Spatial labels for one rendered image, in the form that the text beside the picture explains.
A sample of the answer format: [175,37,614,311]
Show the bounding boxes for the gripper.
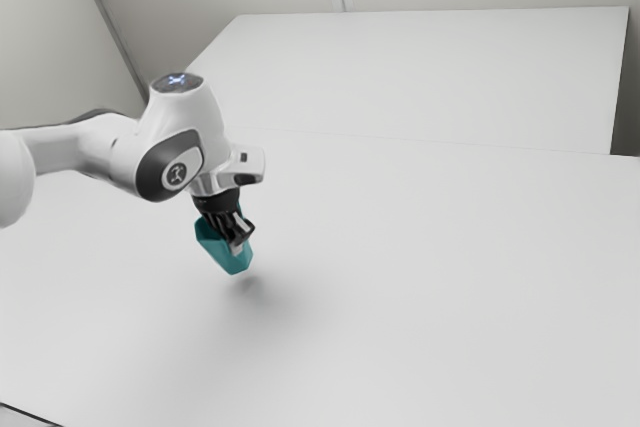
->
[191,188,257,256]

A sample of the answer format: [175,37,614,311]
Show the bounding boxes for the teal faceted mug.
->
[193,204,254,277]

